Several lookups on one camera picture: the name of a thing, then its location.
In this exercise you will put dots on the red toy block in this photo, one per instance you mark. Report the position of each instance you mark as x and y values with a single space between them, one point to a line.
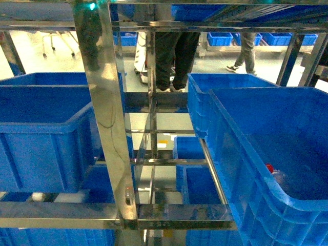
269 167

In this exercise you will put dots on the steel rack shelf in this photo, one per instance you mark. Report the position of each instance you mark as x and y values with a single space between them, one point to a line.
127 214

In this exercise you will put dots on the person legs dark trousers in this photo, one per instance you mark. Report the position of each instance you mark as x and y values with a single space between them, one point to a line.
174 59

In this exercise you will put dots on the large blue bin right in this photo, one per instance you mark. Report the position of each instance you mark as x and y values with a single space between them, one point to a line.
283 126

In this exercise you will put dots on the large blue bin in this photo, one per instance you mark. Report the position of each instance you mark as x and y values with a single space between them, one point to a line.
49 138
283 126

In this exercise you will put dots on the large blue bin left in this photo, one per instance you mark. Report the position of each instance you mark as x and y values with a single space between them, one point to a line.
49 138

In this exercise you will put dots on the person legs grey trousers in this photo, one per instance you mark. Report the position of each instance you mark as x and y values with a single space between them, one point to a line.
247 54

